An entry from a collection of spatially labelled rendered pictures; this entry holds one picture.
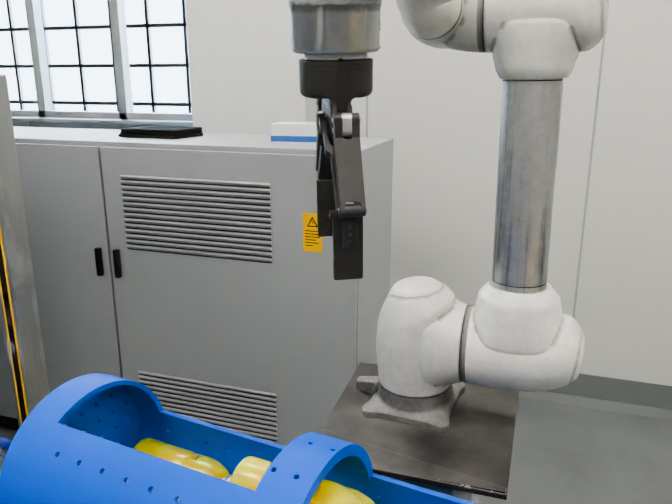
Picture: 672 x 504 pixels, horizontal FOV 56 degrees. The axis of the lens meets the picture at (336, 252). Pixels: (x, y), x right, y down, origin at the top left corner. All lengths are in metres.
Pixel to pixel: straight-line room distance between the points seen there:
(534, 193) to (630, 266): 2.38
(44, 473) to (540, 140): 0.92
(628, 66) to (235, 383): 2.30
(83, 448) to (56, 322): 2.14
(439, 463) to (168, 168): 1.67
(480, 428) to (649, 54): 2.39
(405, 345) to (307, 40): 0.74
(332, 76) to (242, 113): 2.80
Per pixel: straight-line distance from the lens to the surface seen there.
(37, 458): 1.01
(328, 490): 0.84
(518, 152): 1.14
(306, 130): 2.41
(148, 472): 0.89
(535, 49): 1.11
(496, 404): 1.40
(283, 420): 2.64
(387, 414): 1.32
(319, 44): 0.62
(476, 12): 1.12
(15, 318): 1.70
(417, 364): 1.25
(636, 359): 3.67
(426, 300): 1.22
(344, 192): 0.59
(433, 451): 1.25
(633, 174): 3.40
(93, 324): 2.95
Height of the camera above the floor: 1.69
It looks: 16 degrees down
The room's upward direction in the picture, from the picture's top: straight up
